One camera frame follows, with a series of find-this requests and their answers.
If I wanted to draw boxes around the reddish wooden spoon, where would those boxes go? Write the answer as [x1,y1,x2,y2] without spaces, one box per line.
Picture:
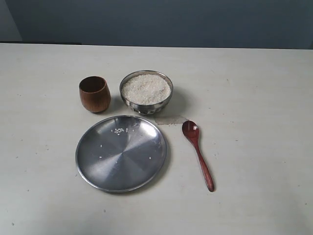
[182,120,215,192]

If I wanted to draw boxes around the steel bowl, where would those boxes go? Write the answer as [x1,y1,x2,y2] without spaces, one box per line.
[119,70,174,115]

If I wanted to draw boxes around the clear tape patch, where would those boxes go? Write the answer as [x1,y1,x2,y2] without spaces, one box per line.
[154,115,187,125]

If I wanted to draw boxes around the round steel plate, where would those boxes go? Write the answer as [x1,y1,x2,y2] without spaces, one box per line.
[75,115,168,193]

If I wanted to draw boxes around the brown wooden cup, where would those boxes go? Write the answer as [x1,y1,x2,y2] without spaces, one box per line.
[79,76,111,113]

